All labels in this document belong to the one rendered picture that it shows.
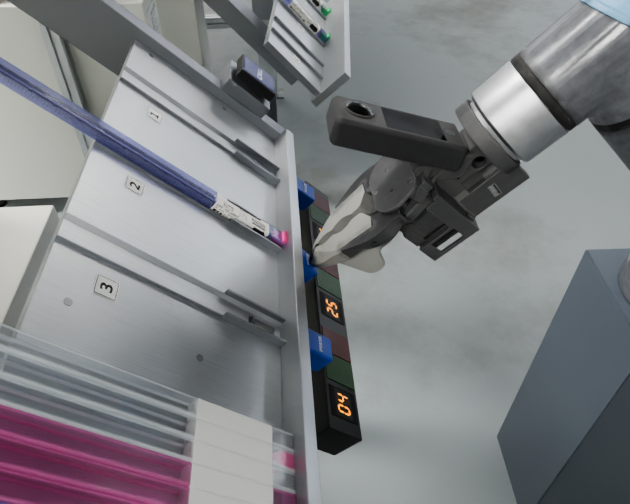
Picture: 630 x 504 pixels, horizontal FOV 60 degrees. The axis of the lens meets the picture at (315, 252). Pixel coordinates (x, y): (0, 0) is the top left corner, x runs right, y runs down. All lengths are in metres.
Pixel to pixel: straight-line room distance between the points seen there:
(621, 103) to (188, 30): 0.65
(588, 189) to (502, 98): 1.55
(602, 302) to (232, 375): 0.57
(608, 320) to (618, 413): 0.14
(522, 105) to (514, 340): 1.04
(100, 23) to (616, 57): 0.48
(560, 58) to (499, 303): 1.11
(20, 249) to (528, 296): 1.21
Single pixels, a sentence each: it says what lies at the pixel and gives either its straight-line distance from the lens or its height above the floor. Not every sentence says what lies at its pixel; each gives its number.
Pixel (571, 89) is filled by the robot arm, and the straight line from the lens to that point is 0.46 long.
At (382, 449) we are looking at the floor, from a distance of 1.22.
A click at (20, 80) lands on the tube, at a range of 0.47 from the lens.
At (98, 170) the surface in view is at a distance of 0.45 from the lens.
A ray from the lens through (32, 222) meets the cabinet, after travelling 0.80.
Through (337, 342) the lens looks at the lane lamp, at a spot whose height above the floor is 0.66.
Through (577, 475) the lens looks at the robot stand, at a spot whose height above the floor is 0.21.
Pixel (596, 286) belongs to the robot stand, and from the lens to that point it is 0.85.
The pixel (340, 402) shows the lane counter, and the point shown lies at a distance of 0.49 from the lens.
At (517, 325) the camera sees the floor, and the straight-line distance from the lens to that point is 1.48.
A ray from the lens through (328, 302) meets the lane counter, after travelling 0.56.
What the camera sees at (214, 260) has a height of 0.77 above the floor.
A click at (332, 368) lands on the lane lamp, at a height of 0.67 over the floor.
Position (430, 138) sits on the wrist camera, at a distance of 0.46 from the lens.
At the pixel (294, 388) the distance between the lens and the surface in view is 0.42.
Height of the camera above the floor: 1.09
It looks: 44 degrees down
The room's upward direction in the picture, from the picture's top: straight up
